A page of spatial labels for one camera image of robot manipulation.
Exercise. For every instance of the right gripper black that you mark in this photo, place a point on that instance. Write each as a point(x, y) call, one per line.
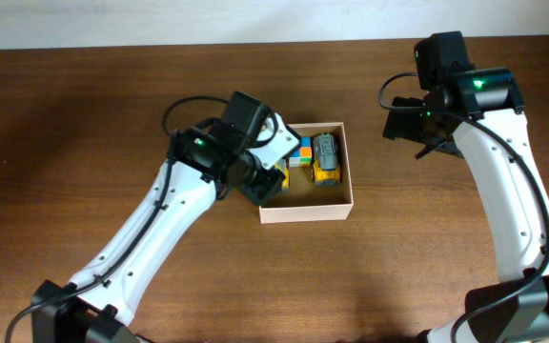
point(403, 122)

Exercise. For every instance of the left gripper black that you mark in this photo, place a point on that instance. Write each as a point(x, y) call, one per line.
point(261, 182)

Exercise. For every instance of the yellow grey toy truck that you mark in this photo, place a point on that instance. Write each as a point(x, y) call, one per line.
point(282, 165)

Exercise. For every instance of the colourful puzzle cube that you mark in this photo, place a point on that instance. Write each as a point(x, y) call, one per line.
point(303, 156)

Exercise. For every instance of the yellow grey toy loader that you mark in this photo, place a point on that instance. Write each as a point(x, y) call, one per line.
point(326, 166)

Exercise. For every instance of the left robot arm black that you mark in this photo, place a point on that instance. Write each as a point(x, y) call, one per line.
point(99, 302)

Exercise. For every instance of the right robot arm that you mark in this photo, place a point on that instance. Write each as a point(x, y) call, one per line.
point(478, 115)

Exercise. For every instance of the white cardboard box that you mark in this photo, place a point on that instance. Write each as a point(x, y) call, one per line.
point(306, 201)

